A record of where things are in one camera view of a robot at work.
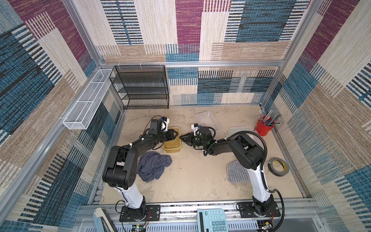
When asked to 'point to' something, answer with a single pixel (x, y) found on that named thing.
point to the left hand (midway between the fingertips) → (176, 135)
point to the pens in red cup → (267, 118)
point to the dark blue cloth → (150, 165)
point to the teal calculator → (211, 220)
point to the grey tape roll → (270, 167)
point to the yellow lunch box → (174, 145)
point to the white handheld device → (102, 222)
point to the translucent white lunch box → (207, 119)
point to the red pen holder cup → (262, 129)
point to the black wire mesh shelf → (142, 86)
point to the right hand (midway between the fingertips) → (181, 138)
